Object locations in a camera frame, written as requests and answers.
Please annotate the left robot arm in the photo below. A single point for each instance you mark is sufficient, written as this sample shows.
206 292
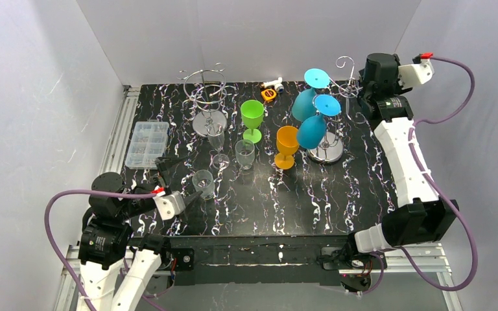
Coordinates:
115 268

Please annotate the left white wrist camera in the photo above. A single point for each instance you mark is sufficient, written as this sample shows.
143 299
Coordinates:
168 205

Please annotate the clear stemless glass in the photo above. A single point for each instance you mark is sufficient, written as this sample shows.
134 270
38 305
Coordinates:
203 181
245 153

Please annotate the tall clear champagne flute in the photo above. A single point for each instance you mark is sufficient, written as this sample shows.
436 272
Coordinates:
216 138

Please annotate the yellow tape measure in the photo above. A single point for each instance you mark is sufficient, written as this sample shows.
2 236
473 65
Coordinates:
268 94

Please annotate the chrome glass rack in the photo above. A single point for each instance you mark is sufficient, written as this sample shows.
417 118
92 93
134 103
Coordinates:
207 90
331 147

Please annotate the clear plastic screw box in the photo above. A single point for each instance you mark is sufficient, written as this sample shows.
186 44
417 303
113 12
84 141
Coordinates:
148 142

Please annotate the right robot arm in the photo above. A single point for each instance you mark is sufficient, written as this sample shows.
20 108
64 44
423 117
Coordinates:
421 214

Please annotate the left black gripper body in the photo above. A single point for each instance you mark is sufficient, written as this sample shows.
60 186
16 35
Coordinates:
163 181

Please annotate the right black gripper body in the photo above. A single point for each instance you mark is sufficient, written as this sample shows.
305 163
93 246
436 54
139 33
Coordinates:
364 96

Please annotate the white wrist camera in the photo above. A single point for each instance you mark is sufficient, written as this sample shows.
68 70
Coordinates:
416 74
168 205

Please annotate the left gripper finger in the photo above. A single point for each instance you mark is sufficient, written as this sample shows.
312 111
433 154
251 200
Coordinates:
192 198
163 165

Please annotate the clear stemless glass front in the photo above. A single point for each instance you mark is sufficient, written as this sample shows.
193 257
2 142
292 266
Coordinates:
203 181

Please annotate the clear stemless glass centre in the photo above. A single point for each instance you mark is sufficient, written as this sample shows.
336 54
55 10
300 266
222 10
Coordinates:
245 153

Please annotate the orange plastic wine glass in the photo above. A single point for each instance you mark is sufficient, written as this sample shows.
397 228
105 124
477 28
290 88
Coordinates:
287 146

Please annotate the green plastic wine glass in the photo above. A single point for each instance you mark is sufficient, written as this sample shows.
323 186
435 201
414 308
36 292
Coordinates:
252 113

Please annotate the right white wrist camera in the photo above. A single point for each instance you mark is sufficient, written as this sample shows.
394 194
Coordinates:
416 74

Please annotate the blue plastic wine glass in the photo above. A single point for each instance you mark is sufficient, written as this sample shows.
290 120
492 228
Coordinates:
309 96
312 130

